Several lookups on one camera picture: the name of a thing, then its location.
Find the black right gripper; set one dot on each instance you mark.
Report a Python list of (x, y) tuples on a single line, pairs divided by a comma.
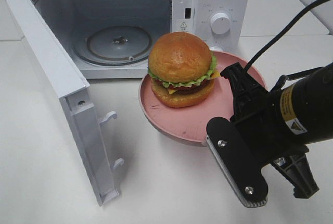
[(258, 119)]

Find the pink round plate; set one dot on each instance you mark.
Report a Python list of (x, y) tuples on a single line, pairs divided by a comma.
[(189, 123)]

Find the burger with lettuce and cheese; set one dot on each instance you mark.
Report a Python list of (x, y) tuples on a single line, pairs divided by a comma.
[(182, 70)]

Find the white microwave door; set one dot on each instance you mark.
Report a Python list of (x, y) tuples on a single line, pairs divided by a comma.
[(59, 71)]

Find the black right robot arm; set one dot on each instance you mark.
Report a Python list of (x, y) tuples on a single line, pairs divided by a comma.
[(306, 104)]

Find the white lower microwave knob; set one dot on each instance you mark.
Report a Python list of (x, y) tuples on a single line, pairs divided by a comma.
[(216, 49)]

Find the white microwave knob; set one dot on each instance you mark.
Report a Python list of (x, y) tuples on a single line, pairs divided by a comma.
[(220, 23), (216, 49)]

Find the white upper microwave knob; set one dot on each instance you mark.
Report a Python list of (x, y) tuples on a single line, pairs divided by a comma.
[(220, 23)]

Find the glass microwave turntable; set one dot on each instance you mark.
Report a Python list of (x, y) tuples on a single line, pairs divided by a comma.
[(115, 46)]

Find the white microwave oven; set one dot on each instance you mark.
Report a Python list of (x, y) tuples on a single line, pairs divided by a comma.
[(71, 20)]

